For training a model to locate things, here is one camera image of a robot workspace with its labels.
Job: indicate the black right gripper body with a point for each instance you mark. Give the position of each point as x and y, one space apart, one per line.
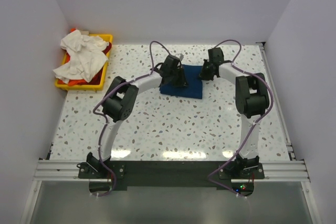
206 71

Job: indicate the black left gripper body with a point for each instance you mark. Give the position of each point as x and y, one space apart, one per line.
179 76

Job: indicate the blue printed t-shirt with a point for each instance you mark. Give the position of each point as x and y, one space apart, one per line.
194 90

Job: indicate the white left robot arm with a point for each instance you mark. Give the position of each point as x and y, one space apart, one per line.
119 101

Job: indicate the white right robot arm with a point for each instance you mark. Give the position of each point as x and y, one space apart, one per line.
252 99

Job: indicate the red t-shirt in bin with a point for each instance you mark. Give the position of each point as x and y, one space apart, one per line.
98 78

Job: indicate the white crumpled t-shirt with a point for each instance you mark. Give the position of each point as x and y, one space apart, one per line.
86 57

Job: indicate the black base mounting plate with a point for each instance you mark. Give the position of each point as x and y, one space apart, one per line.
124 174

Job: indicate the yellow plastic bin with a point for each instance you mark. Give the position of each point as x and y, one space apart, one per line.
89 86

